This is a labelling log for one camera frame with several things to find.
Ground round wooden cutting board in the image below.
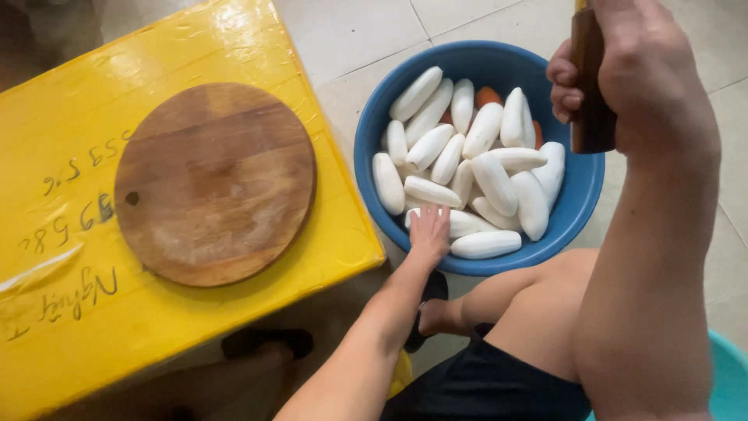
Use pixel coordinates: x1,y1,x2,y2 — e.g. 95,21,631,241
114,82,318,288

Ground person's right hand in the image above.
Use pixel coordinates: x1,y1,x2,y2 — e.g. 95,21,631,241
546,0,722,159

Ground person's left hand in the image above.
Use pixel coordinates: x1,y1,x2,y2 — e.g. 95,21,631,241
407,204,452,269

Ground person's right leg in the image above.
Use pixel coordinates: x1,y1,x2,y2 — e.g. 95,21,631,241
418,247,600,384

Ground pile of peeled white radishes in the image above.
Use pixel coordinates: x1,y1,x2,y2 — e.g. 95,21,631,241
372,65,566,260

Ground blue plastic basin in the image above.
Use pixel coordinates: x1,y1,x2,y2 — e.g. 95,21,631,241
353,40,606,277

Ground yellow plastic-wrapped box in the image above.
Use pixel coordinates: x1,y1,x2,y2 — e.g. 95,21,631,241
0,0,386,421

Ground black shorts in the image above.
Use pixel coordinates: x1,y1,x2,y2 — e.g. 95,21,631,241
380,323,592,421

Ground yellow plastic stool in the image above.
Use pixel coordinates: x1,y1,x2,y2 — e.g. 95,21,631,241
387,350,414,400

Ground black sandal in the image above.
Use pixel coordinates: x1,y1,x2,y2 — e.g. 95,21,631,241
221,327,315,361
402,269,450,355

